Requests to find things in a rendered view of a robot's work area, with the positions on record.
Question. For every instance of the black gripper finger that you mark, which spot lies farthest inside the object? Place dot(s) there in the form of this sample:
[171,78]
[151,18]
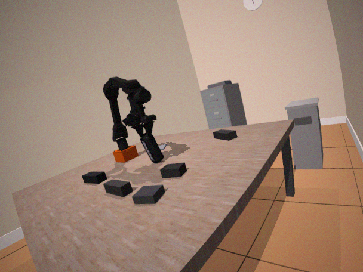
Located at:
[148,127]
[139,129]

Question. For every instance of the dark grey controller unit with label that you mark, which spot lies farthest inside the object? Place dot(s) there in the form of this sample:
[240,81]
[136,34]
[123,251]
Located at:
[152,148]

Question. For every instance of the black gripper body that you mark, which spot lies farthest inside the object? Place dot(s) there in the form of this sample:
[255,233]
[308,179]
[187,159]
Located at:
[143,118]

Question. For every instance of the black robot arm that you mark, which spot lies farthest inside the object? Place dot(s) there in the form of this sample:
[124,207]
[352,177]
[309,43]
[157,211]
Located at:
[137,95]

